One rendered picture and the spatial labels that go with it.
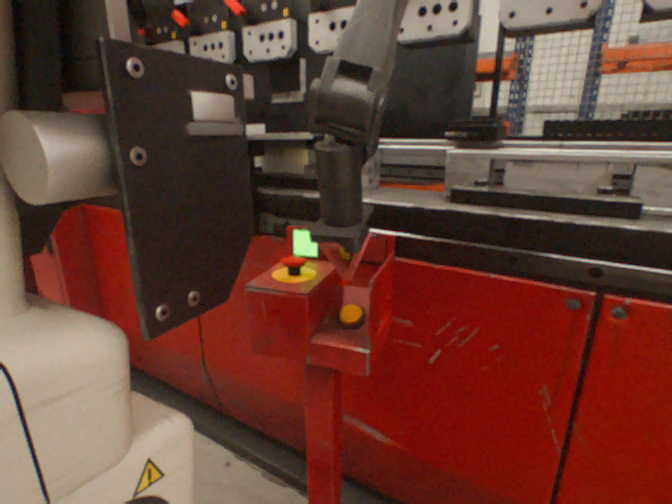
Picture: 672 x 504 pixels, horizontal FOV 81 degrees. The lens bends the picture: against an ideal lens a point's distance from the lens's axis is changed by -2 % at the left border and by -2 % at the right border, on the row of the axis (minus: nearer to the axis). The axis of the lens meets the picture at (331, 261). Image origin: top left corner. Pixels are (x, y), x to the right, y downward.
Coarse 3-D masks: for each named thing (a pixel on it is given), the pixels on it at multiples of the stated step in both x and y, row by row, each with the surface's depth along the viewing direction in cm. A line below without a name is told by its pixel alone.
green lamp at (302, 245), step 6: (294, 234) 73; (300, 234) 73; (306, 234) 72; (294, 240) 73; (300, 240) 73; (306, 240) 72; (294, 246) 74; (300, 246) 73; (306, 246) 73; (312, 246) 72; (300, 252) 74; (306, 252) 73; (312, 252) 73
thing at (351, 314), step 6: (348, 306) 65; (354, 306) 65; (342, 312) 65; (348, 312) 64; (354, 312) 64; (360, 312) 64; (342, 318) 64; (348, 318) 64; (354, 318) 63; (360, 318) 63; (348, 324) 63; (354, 324) 63
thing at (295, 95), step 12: (288, 60) 97; (300, 60) 95; (276, 72) 99; (288, 72) 97; (300, 72) 96; (276, 84) 100; (288, 84) 98; (300, 84) 97; (276, 96) 102; (288, 96) 100; (300, 96) 98
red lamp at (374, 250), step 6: (372, 240) 68; (378, 240) 68; (384, 240) 68; (366, 246) 69; (372, 246) 69; (378, 246) 68; (384, 246) 68; (366, 252) 69; (372, 252) 69; (378, 252) 68; (360, 258) 70; (366, 258) 70; (372, 258) 69; (378, 258) 69
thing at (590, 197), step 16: (464, 192) 75; (480, 192) 73; (496, 192) 72; (512, 192) 70; (528, 192) 69; (544, 192) 69; (560, 192) 69; (576, 192) 69; (528, 208) 70; (544, 208) 68; (560, 208) 67; (576, 208) 66; (592, 208) 64; (608, 208) 63; (624, 208) 62; (640, 208) 61
